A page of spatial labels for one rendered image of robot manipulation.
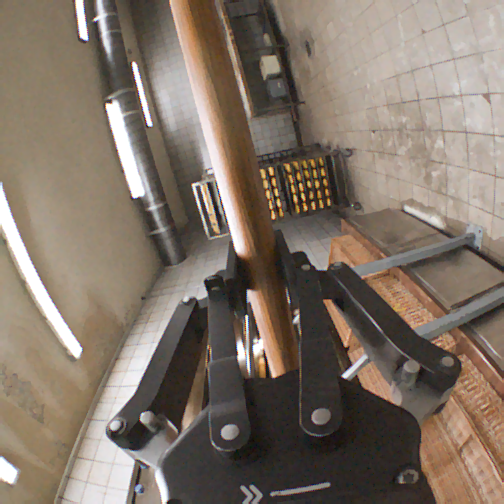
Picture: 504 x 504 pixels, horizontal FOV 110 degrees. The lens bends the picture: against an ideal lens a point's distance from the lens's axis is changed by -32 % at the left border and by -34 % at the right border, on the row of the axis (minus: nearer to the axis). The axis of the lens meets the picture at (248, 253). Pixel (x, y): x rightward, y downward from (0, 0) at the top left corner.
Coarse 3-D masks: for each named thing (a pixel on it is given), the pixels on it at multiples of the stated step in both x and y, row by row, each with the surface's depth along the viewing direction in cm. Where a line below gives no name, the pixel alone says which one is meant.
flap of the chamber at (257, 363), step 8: (248, 304) 190; (248, 312) 181; (248, 320) 173; (256, 328) 177; (256, 336) 167; (256, 344) 158; (256, 352) 150; (256, 360) 143; (256, 368) 136; (264, 368) 153; (256, 376) 129; (264, 376) 145
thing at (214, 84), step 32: (192, 0) 11; (192, 32) 12; (192, 64) 13; (224, 64) 13; (224, 96) 14; (224, 128) 15; (224, 160) 15; (256, 160) 16; (224, 192) 17; (256, 192) 17; (256, 224) 17; (256, 256) 18; (256, 288) 19; (256, 320) 21; (288, 320) 21; (288, 352) 22
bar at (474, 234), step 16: (448, 240) 111; (464, 240) 109; (480, 240) 104; (400, 256) 112; (416, 256) 111; (368, 272) 113; (480, 304) 68; (496, 304) 67; (448, 320) 69; (464, 320) 68; (432, 336) 69; (352, 368) 75
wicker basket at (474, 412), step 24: (456, 384) 57; (480, 384) 52; (456, 408) 67; (480, 408) 52; (432, 432) 74; (456, 432) 64; (480, 432) 39; (432, 456) 65; (456, 456) 58; (480, 456) 46; (432, 480) 56; (456, 480) 49; (480, 480) 41
